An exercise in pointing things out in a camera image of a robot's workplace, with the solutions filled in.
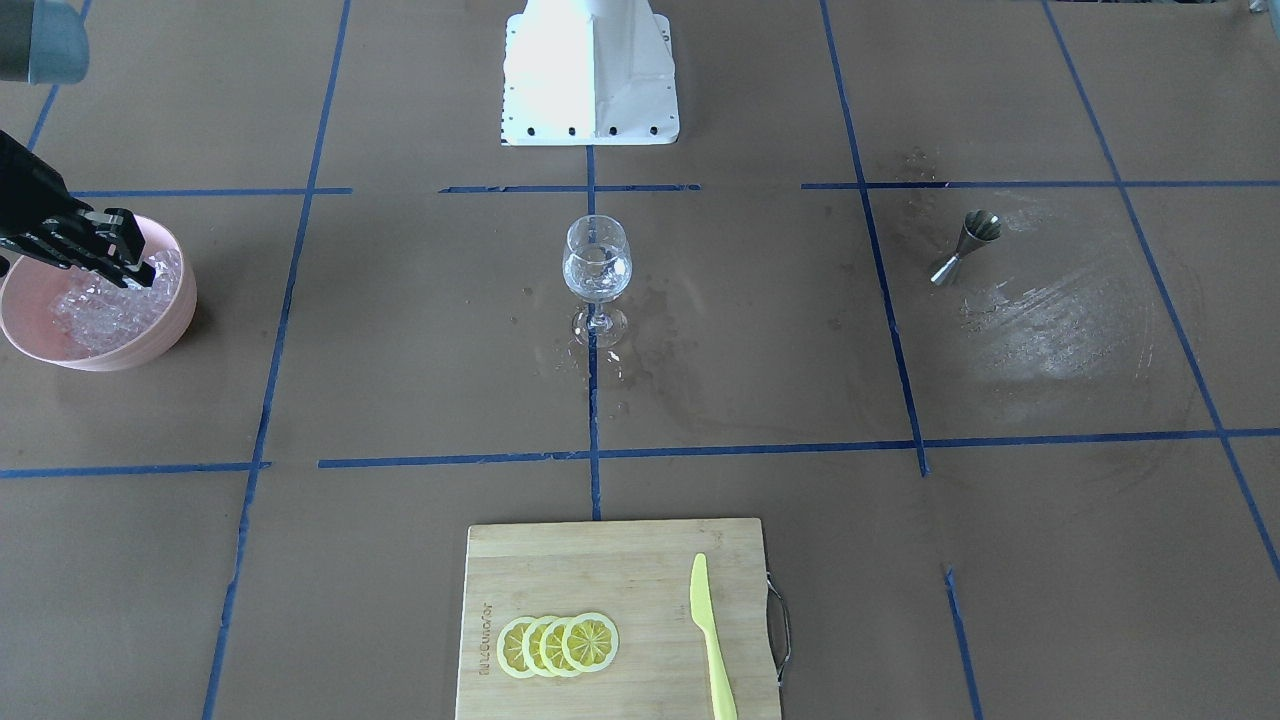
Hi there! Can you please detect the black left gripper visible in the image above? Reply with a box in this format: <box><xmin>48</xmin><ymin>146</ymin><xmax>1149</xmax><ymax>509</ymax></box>
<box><xmin>1</xmin><ymin>133</ymin><xmax>156</xmax><ymax>290</ymax></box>

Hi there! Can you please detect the clear ice cubes pile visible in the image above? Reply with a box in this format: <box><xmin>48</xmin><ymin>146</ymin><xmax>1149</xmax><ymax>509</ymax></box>
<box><xmin>47</xmin><ymin>249</ymin><xmax>184</xmax><ymax>359</ymax></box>

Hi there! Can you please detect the steel double jigger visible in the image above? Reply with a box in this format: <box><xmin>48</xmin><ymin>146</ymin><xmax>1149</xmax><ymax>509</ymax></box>
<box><xmin>929</xmin><ymin>209</ymin><xmax>1004</xmax><ymax>286</ymax></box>

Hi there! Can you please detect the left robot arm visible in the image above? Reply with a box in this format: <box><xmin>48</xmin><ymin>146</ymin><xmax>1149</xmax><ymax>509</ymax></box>
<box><xmin>1</xmin><ymin>1</ymin><xmax>155</xmax><ymax>288</ymax></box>

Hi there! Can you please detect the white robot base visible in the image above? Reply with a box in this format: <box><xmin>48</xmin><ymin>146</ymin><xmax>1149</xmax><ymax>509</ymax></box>
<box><xmin>500</xmin><ymin>1</ymin><xmax>681</xmax><ymax>147</ymax></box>

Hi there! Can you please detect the pink ice bowl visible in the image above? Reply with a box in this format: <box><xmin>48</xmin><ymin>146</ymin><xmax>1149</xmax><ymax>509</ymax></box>
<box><xmin>3</xmin><ymin>217</ymin><xmax>197</xmax><ymax>372</ymax></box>

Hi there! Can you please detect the clear wine glass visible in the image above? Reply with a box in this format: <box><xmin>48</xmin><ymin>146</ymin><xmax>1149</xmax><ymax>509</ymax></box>
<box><xmin>562</xmin><ymin>214</ymin><xmax>634</xmax><ymax>348</ymax></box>

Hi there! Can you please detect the lemon slice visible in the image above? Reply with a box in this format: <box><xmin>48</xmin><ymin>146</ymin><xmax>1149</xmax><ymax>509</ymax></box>
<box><xmin>538</xmin><ymin>618</ymin><xmax>582</xmax><ymax>678</ymax></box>
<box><xmin>521</xmin><ymin>615</ymin><xmax>561</xmax><ymax>678</ymax></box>
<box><xmin>561</xmin><ymin>612</ymin><xmax>620</xmax><ymax>673</ymax></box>
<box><xmin>497</xmin><ymin>616</ymin><xmax>536</xmax><ymax>679</ymax></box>

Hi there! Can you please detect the bamboo cutting board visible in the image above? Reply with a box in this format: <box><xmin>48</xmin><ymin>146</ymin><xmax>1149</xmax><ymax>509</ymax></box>
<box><xmin>454</xmin><ymin>518</ymin><xmax>782</xmax><ymax>719</ymax></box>

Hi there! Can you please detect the yellow plastic knife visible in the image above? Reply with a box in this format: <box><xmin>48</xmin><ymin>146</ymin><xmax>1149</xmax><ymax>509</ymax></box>
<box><xmin>689</xmin><ymin>553</ymin><xmax>739</xmax><ymax>719</ymax></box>

